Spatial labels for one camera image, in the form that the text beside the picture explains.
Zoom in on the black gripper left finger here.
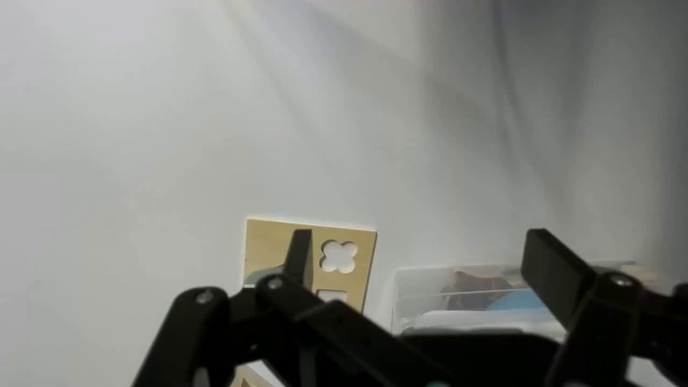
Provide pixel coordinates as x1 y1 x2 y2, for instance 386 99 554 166
131 228 446 387

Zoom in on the small brown block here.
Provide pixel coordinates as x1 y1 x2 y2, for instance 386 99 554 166
444 268 515 311

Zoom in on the flat wooden cutout panel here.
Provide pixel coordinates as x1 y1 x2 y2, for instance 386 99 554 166
228 363 275 387

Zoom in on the small blue-green block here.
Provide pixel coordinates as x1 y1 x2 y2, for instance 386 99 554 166
486 285 554 315

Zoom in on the clear plastic storage container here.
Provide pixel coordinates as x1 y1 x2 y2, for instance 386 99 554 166
386 260 673 340

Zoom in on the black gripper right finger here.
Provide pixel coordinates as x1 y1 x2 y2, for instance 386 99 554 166
521 228 688 387

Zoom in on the wooden shape sorter box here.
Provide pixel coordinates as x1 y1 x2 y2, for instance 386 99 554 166
240 215 380 314

